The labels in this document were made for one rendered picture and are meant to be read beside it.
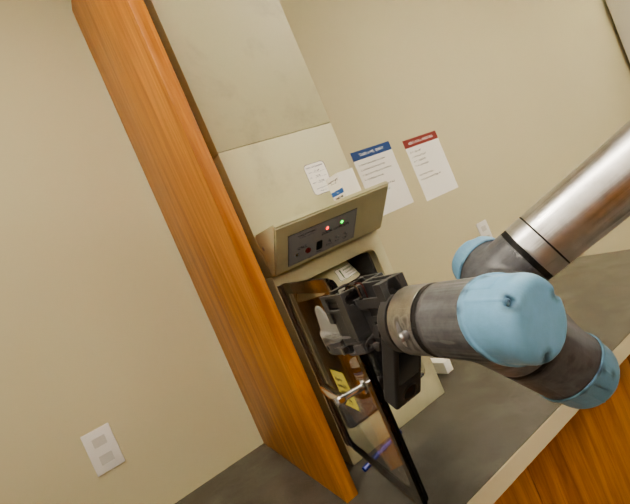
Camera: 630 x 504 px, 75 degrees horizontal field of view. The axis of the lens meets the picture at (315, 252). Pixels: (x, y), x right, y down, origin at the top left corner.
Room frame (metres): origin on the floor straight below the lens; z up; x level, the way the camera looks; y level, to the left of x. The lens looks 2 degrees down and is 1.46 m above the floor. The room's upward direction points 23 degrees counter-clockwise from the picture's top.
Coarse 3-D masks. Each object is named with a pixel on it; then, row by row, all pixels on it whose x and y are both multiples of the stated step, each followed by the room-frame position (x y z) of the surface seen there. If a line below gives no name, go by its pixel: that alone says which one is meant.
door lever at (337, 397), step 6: (324, 384) 0.73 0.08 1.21; (360, 384) 0.66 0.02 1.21; (324, 390) 0.70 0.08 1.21; (330, 390) 0.69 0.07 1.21; (336, 390) 0.68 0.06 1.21; (348, 390) 0.66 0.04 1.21; (354, 390) 0.66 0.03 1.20; (360, 390) 0.66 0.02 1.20; (366, 390) 0.66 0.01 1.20; (330, 396) 0.67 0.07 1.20; (336, 396) 0.65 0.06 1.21; (342, 396) 0.65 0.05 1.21; (348, 396) 0.65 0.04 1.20; (336, 402) 0.65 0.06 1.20; (342, 402) 0.65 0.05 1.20
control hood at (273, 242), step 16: (368, 192) 0.95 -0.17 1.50; (384, 192) 0.98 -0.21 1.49; (320, 208) 0.88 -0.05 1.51; (336, 208) 0.91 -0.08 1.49; (352, 208) 0.94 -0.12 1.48; (368, 208) 0.98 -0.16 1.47; (288, 224) 0.84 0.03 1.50; (304, 224) 0.87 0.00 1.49; (368, 224) 1.01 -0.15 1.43; (256, 240) 0.92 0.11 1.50; (272, 240) 0.85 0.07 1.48; (352, 240) 1.01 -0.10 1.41; (272, 256) 0.88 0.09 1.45; (272, 272) 0.91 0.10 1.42
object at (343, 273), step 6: (342, 264) 1.06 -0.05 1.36; (348, 264) 1.07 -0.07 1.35; (330, 270) 1.03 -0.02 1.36; (336, 270) 1.03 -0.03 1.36; (342, 270) 1.04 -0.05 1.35; (348, 270) 1.05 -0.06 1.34; (354, 270) 1.07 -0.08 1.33; (318, 276) 1.03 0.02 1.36; (324, 276) 1.03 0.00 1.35; (330, 276) 1.03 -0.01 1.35; (336, 276) 1.03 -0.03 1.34; (342, 276) 1.03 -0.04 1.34; (348, 276) 1.04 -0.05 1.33; (354, 276) 1.05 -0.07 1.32; (336, 282) 1.02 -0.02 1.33; (342, 282) 1.02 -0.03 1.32; (348, 282) 1.03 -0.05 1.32
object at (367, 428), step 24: (288, 288) 0.85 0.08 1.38; (312, 288) 0.71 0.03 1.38; (312, 312) 0.76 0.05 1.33; (312, 336) 0.83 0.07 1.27; (336, 360) 0.74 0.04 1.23; (360, 360) 0.63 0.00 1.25; (336, 408) 0.89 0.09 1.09; (360, 408) 0.73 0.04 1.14; (384, 408) 0.63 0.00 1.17; (360, 432) 0.79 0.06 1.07; (384, 432) 0.66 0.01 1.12; (384, 456) 0.71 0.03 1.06; (408, 480) 0.64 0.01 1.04
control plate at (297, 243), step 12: (336, 216) 0.92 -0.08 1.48; (348, 216) 0.95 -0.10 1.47; (312, 228) 0.89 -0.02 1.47; (324, 228) 0.92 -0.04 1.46; (336, 228) 0.94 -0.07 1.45; (348, 228) 0.97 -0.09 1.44; (288, 240) 0.87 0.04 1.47; (300, 240) 0.89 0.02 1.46; (312, 240) 0.91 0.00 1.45; (324, 240) 0.94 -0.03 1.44; (336, 240) 0.97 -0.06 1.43; (288, 252) 0.89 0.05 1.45; (300, 252) 0.91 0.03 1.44; (312, 252) 0.94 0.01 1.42; (288, 264) 0.91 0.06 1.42
